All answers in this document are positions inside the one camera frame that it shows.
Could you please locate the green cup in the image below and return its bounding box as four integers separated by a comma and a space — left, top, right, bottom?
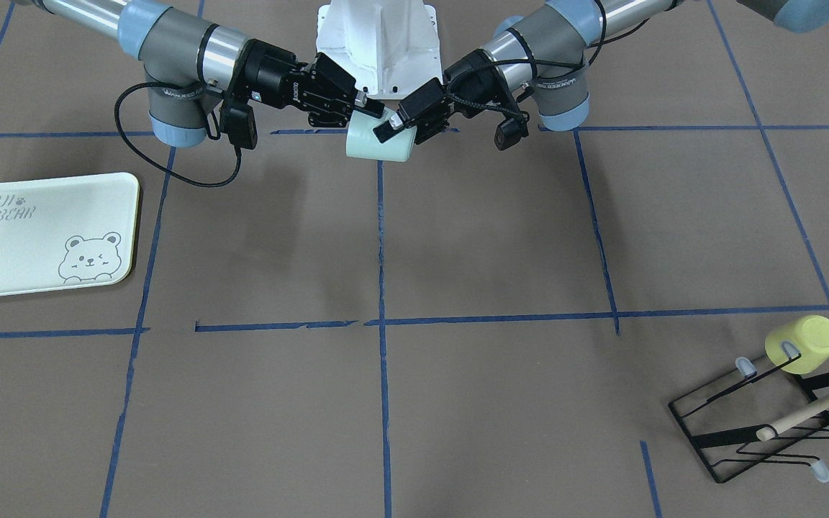
345, 108, 417, 162

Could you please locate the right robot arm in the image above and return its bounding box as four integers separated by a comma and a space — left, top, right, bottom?
36, 1, 384, 150

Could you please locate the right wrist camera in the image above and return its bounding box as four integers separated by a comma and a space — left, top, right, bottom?
220, 99, 258, 150

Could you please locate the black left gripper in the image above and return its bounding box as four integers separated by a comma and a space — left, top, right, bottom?
373, 49, 523, 143

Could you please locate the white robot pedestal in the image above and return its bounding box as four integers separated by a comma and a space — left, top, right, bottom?
316, 1, 443, 99

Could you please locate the cream bear tray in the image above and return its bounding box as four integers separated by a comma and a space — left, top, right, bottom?
0, 173, 141, 297

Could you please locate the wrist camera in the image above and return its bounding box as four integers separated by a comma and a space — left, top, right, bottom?
494, 116, 527, 151
220, 99, 258, 150

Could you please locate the yellow cup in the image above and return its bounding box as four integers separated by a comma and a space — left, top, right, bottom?
764, 314, 829, 375

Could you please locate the black wire cup rack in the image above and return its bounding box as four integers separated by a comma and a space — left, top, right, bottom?
667, 356, 829, 484

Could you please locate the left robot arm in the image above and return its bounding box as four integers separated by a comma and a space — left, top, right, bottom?
373, 1, 679, 150

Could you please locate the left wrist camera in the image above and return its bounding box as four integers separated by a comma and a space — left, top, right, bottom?
494, 116, 527, 151

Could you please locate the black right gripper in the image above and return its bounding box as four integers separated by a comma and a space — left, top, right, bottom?
244, 40, 386, 128

